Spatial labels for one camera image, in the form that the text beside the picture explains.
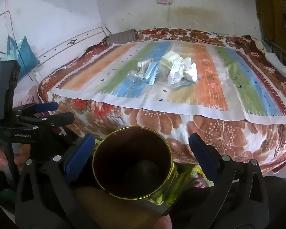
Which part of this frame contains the striped colourful mat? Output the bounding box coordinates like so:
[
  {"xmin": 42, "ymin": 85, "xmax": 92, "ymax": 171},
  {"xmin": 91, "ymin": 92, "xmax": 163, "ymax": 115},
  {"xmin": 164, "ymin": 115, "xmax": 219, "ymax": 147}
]
[{"xmin": 51, "ymin": 39, "xmax": 286, "ymax": 125}]

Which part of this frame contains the person's left forearm green sleeve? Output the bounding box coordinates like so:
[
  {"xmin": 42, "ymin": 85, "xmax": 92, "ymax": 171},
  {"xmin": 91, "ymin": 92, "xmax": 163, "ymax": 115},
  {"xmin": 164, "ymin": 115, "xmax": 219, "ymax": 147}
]
[{"xmin": 0, "ymin": 169, "xmax": 18, "ymax": 204}]

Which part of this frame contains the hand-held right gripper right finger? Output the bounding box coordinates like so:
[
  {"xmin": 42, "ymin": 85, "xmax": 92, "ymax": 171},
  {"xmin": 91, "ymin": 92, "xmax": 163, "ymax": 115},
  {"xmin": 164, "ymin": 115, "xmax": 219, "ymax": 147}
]
[{"xmin": 189, "ymin": 132, "xmax": 272, "ymax": 229}]

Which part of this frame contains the yellow hanging cloth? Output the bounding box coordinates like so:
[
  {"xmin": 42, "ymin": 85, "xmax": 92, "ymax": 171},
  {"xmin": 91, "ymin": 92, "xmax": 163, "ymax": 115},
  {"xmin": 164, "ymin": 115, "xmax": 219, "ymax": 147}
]
[{"xmin": 256, "ymin": 0, "xmax": 286, "ymax": 51}]

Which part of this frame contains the small white cardboard box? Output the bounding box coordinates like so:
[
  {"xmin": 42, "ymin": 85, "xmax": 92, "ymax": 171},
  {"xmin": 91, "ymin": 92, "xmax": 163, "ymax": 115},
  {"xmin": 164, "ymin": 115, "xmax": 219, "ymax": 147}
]
[{"xmin": 137, "ymin": 59, "xmax": 154, "ymax": 74}]

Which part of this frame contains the teal bag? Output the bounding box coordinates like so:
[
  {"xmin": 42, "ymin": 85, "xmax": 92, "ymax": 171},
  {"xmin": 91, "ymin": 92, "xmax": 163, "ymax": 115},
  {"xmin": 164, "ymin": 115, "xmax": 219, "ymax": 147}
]
[{"xmin": 7, "ymin": 35, "xmax": 40, "ymax": 74}]

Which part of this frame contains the white bed headboard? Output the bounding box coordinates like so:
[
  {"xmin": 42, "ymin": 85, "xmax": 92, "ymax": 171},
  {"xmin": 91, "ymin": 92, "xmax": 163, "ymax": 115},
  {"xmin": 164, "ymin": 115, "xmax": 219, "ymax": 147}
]
[{"xmin": 26, "ymin": 26, "xmax": 111, "ymax": 84}]

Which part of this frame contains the clear plastic bag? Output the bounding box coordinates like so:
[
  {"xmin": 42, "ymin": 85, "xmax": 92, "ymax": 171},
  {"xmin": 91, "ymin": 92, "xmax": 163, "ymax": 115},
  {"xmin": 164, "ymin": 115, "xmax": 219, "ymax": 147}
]
[{"xmin": 126, "ymin": 70, "xmax": 146, "ymax": 91}]

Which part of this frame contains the blue printed plastic packet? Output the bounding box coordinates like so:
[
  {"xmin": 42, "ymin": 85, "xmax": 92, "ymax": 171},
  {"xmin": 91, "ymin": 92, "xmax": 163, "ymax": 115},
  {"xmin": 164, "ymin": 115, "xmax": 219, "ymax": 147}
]
[{"xmin": 157, "ymin": 77, "xmax": 201, "ymax": 90}]

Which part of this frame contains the crumpled white paper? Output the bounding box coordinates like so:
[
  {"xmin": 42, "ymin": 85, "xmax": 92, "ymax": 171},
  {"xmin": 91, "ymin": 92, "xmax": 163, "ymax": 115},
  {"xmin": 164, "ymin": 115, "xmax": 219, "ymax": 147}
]
[{"xmin": 167, "ymin": 57, "xmax": 199, "ymax": 88}]

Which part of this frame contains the golden metal bin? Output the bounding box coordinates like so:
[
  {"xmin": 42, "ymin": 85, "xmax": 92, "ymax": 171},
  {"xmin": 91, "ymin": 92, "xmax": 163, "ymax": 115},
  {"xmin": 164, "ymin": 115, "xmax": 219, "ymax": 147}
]
[{"xmin": 92, "ymin": 127, "xmax": 196, "ymax": 206}]

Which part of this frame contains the grey rolled cloth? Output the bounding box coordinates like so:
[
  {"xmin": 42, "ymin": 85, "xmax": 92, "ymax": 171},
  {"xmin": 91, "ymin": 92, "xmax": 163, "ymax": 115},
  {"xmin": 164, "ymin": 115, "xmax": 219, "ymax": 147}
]
[{"xmin": 107, "ymin": 29, "xmax": 137, "ymax": 46}]

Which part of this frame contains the floral brown blanket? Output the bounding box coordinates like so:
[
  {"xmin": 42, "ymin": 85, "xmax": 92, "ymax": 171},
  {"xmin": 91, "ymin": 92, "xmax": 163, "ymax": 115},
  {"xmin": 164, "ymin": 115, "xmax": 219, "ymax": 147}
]
[{"xmin": 38, "ymin": 27, "xmax": 286, "ymax": 175}]

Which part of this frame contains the blue face mask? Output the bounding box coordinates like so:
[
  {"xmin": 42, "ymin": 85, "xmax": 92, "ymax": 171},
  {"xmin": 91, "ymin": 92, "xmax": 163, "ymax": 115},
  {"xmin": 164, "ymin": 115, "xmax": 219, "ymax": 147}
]
[{"xmin": 145, "ymin": 61, "xmax": 161, "ymax": 85}]

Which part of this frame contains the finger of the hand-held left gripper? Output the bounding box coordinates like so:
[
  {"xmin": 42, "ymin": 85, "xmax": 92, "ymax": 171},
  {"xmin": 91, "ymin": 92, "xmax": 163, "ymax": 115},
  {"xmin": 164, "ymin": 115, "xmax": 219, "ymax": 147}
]
[
  {"xmin": 14, "ymin": 112, "xmax": 75, "ymax": 134},
  {"xmin": 13, "ymin": 102, "xmax": 59, "ymax": 118}
]

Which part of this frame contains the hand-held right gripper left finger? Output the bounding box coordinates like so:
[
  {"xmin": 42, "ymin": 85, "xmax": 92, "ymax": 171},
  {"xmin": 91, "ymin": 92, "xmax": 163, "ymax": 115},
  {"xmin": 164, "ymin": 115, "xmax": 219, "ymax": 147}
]
[{"xmin": 15, "ymin": 134, "xmax": 96, "ymax": 229}]

